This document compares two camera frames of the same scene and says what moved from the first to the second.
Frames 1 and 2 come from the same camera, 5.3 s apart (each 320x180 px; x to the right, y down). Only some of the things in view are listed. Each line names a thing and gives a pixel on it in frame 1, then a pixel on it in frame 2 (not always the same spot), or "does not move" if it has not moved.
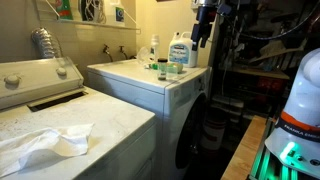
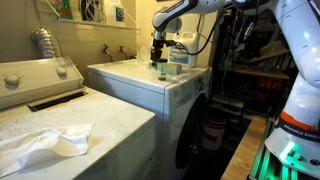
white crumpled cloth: x=68 y=141 does not move
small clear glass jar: x=162 y=69 does not move
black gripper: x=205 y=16 -> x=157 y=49
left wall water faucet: x=107 y=52 does not move
